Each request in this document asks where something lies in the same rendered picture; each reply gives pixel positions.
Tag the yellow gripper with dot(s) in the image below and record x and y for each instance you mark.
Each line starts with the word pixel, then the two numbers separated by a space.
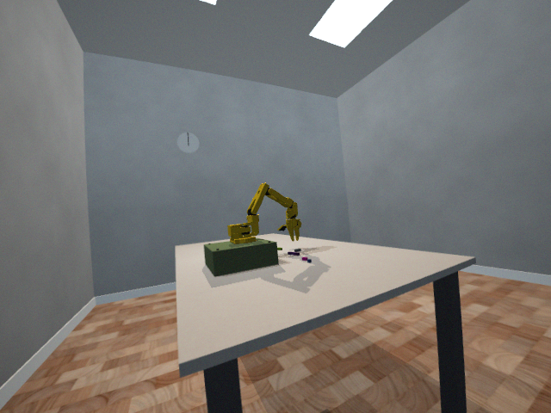
pixel 293 225

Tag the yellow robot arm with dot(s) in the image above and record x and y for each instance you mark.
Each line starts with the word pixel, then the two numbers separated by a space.
pixel 242 229

